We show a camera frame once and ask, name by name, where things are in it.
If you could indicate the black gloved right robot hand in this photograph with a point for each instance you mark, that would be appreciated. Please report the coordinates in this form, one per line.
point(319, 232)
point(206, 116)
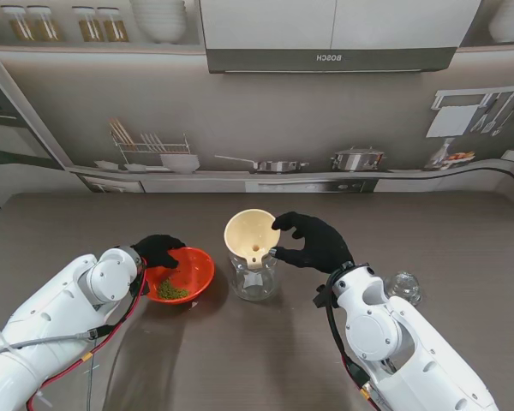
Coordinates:
point(325, 248)

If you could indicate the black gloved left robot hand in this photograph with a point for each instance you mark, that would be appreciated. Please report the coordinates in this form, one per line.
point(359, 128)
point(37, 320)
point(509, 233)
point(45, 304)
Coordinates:
point(158, 250)

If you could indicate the orange plastic bowl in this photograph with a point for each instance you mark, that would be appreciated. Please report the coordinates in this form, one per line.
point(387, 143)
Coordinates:
point(197, 269)

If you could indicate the green mung beans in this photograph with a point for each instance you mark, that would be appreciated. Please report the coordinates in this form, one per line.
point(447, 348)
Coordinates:
point(171, 292)

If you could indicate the beige plastic funnel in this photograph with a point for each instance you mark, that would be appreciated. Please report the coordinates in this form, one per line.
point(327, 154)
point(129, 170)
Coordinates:
point(248, 231)

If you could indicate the clear glass jar lid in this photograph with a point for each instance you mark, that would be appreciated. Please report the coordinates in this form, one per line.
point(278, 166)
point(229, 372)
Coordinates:
point(404, 284)

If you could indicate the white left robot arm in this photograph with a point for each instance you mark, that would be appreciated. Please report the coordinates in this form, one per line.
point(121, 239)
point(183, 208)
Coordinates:
point(55, 299)

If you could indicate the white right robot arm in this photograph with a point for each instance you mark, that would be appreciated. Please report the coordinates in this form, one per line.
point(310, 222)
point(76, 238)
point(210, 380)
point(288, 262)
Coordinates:
point(372, 338)

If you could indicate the clear glass jar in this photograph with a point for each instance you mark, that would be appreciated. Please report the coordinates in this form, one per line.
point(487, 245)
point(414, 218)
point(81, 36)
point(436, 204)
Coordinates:
point(257, 289)

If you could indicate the printed kitchen backdrop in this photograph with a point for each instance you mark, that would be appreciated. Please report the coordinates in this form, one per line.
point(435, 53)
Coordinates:
point(257, 120)

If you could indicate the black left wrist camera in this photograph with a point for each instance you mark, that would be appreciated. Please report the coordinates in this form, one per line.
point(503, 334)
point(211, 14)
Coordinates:
point(139, 287)

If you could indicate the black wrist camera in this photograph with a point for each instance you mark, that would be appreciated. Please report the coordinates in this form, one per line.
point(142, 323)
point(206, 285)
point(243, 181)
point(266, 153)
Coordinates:
point(321, 297)
point(139, 287)

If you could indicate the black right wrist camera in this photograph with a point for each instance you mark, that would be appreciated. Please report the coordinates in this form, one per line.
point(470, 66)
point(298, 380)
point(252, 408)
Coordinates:
point(321, 297)

